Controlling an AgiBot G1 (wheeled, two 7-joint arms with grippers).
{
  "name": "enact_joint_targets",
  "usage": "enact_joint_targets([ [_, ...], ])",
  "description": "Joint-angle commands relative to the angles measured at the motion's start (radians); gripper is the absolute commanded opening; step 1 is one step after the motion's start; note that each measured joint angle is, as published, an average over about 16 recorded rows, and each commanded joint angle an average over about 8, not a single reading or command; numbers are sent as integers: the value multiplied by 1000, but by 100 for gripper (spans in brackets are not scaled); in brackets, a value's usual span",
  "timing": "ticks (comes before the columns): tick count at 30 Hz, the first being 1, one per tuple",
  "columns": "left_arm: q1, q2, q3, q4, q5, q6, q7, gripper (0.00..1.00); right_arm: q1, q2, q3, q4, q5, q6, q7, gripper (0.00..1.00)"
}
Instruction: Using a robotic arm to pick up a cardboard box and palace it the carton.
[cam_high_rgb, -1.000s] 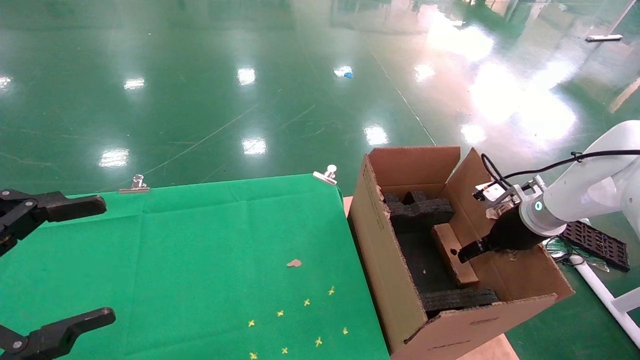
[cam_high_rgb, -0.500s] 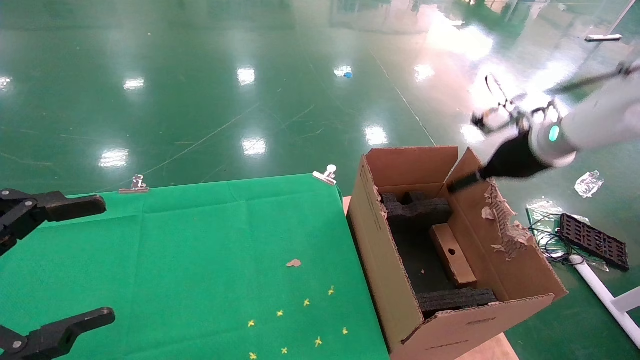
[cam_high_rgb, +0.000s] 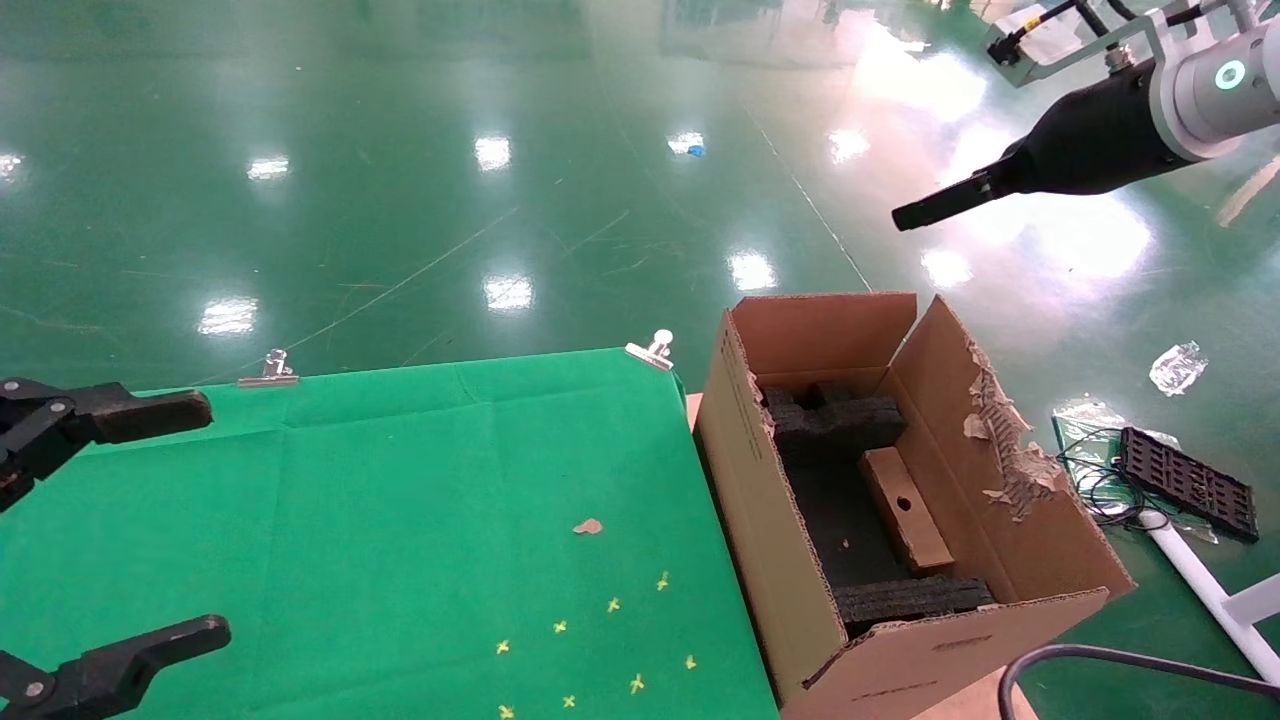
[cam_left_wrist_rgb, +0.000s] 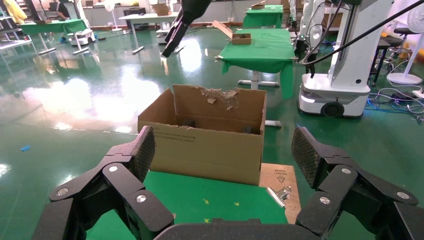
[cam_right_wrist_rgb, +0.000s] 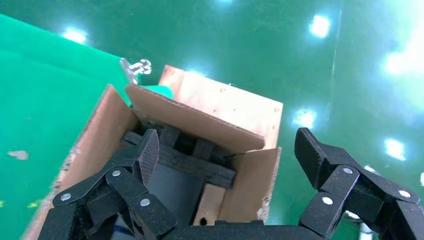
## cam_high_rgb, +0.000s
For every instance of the clear plastic bag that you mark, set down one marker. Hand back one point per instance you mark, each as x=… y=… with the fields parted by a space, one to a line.
x=1085 y=418

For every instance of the small brown cardboard box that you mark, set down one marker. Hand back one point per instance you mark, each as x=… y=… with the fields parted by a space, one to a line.
x=910 y=510

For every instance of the white metal frame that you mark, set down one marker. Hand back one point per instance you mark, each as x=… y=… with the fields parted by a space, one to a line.
x=1210 y=595

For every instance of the crumpled clear plastic wrap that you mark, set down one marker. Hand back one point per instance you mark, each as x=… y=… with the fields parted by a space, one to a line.
x=1178 y=367

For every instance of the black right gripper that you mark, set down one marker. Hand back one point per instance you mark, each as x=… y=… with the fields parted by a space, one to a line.
x=1090 y=140

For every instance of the large open cardboard carton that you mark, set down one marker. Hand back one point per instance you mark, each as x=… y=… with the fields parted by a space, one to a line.
x=760 y=520

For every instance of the notched black foam block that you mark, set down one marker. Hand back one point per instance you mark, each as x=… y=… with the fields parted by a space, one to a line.
x=835 y=425

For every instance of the silver binder clip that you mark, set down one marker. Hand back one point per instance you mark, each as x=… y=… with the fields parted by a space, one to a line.
x=272 y=372
x=652 y=352

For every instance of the small cardboard scrap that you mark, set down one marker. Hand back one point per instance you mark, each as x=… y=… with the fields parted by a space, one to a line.
x=588 y=526

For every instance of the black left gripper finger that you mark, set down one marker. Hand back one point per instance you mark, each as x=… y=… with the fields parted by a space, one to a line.
x=110 y=665
x=130 y=412

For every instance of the black plastic grid tray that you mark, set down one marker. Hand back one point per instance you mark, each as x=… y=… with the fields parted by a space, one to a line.
x=1190 y=485

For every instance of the green table cloth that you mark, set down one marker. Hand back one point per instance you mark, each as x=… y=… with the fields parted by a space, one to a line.
x=300 y=520

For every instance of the black foam carton lining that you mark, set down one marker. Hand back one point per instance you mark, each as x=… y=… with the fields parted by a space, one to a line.
x=840 y=520

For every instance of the flat black foam block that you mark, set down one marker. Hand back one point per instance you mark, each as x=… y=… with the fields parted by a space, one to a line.
x=910 y=602

